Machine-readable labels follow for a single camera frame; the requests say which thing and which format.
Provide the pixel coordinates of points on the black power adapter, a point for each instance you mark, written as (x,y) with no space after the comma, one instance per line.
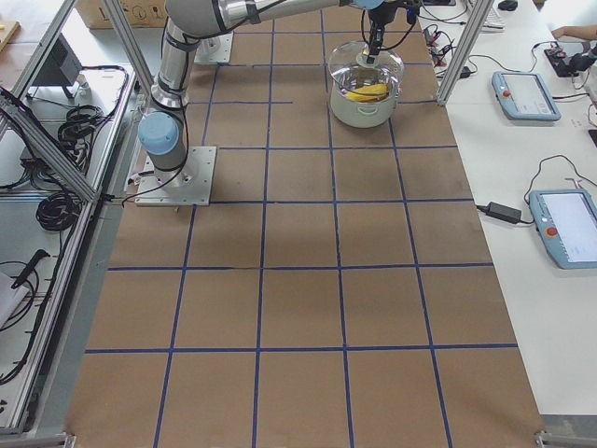
(503,212)

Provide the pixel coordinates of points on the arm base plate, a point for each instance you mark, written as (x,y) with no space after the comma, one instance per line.
(192,186)

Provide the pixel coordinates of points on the brown paper table cover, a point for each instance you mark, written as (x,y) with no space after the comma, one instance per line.
(336,292)

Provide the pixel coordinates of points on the yellow corn cob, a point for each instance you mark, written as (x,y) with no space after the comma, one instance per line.
(368,93)

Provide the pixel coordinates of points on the far teach pendant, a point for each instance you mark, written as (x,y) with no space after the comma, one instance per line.
(524,96)

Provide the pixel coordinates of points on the pale green cooking pot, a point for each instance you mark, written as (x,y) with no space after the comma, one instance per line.
(362,115)

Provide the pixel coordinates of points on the teach pendant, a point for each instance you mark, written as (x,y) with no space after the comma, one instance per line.
(565,220)
(524,96)

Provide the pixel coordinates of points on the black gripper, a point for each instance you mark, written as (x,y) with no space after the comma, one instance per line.
(377,18)

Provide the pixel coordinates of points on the near teach pendant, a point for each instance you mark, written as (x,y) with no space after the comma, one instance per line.
(565,220)

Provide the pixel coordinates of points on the clear glass pot lid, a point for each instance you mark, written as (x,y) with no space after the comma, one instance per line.
(348,67)

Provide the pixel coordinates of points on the aluminium frame post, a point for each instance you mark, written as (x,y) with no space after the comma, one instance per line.
(464,46)

